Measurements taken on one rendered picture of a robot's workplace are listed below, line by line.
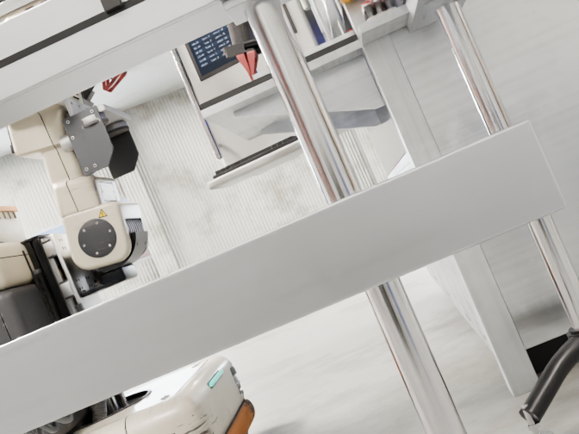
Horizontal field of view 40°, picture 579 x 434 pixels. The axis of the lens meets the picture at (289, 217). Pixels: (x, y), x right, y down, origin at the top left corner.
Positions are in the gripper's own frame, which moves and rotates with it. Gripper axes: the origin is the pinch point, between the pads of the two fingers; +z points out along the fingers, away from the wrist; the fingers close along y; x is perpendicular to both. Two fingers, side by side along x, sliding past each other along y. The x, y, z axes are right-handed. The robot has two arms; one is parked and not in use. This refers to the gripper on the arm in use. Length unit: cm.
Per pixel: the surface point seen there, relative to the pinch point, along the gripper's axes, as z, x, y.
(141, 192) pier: -64, 975, -306
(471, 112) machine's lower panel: 22, -12, 47
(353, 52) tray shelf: 1.6, -10.0, 25.0
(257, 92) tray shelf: 4.9, -11.0, 1.2
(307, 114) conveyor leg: 23, -91, 15
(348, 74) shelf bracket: 5.1, -2.5, 22.6
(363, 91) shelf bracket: 10.0, -2.5, 25.0
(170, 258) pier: 42, 975, -289
